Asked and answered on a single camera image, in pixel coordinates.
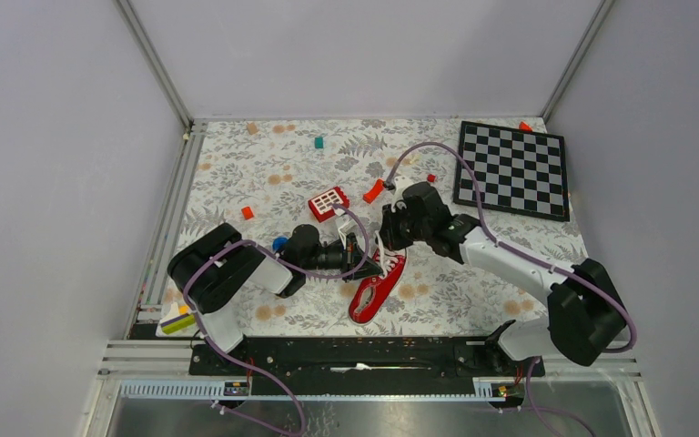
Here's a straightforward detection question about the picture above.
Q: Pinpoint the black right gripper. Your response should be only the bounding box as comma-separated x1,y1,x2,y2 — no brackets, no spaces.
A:
376,201,431,252

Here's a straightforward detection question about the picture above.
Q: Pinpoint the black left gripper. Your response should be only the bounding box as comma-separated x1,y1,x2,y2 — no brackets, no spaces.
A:
301,233,383,283

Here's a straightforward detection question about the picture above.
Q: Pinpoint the blue plastic toy piece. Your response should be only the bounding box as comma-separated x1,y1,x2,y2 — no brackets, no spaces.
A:
272,237,289,252

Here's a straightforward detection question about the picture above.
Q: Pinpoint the red canvas sneaker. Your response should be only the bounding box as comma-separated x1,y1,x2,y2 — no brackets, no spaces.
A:
349,231,407,325

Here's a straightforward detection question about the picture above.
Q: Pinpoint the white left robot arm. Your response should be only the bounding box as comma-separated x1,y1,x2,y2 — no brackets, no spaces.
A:
167,223,382,374

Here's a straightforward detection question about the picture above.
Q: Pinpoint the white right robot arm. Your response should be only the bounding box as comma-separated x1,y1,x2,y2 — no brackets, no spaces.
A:
380,177,628,375

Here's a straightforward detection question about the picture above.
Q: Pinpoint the red white window brick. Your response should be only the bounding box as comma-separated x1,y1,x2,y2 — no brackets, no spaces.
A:
308,187,350,223

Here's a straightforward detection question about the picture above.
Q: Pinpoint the orange red curved block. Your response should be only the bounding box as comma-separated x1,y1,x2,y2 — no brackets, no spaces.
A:
362,179,385,204

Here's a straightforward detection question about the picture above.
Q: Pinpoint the small orange cube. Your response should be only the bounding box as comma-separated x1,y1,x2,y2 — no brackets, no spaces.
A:
241,207,255,220

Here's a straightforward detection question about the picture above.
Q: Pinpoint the floral patterned table mat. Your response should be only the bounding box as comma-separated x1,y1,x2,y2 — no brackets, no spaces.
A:
171,117,610,339

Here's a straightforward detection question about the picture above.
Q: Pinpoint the black grey chessboard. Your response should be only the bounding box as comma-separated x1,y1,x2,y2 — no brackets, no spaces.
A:
452,121,571,222

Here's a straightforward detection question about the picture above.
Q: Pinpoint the yellow green block stack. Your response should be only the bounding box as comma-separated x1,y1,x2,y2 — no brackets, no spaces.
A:
158,302,196,335

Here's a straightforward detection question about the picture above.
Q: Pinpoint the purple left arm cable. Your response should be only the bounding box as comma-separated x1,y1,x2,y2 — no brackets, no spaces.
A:
181,203,372,437

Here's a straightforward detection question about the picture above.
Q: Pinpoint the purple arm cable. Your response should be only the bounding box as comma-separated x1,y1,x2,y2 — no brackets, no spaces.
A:
384,141,638,437
181,203,372,437

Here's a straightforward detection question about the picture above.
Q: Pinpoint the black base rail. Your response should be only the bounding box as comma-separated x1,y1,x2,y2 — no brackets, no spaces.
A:
188,336,545,397

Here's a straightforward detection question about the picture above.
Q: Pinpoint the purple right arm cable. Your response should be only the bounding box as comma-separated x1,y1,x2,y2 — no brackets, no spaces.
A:
384,141,638,437

